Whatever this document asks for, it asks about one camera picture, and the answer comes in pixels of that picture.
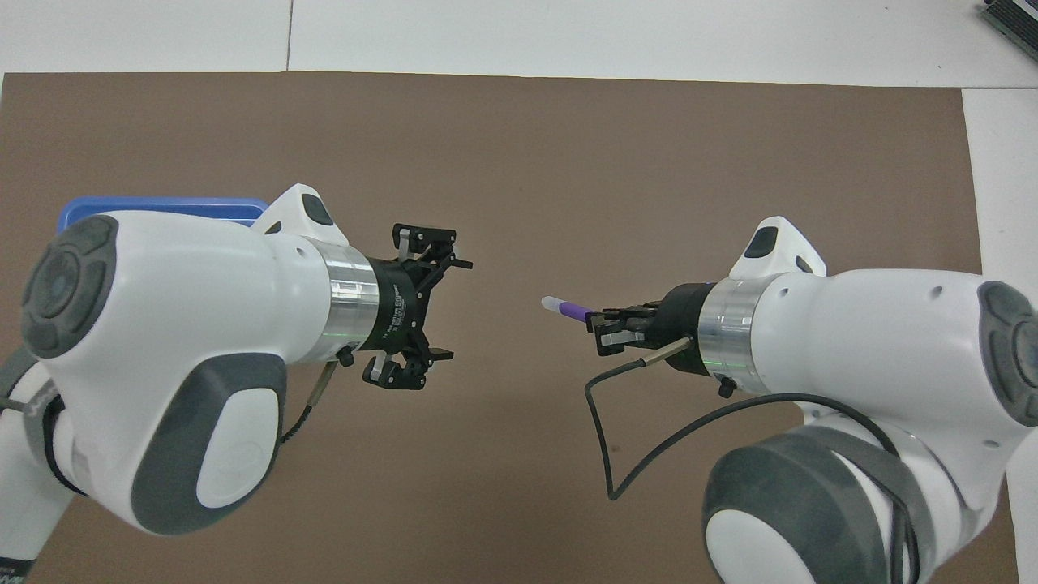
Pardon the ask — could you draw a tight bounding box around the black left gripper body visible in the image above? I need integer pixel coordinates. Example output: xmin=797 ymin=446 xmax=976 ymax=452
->
xmin=357 ymin=253 xmax=435 ymax=359

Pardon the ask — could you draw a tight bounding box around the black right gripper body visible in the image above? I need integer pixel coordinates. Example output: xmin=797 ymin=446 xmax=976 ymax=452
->
xmin=641 ymin=281 xmax=716 ymax=376

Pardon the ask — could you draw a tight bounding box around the purple marker pen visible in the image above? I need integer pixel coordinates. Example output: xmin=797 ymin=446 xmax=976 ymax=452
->
xmin=541 ymin=295 xmax=603 ymax=324

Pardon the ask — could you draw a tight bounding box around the brown table mat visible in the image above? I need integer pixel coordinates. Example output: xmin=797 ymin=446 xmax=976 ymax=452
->
xmin=0 ymin=71 xmax=1021 ymax=584

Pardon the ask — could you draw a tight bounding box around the blue plastic tray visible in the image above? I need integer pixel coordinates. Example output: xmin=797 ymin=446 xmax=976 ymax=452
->
xmin=58 ymin=197 xmax=269 ymax=238

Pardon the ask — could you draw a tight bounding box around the grey ribbed device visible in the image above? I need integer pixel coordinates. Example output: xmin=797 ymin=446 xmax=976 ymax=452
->
xmin=977 ymin=0 xmax=1038 ymax=51

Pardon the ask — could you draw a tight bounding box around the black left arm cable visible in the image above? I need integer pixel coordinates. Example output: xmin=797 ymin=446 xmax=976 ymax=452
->
xmin=0 ymin=357 xmax=343 ymax=449

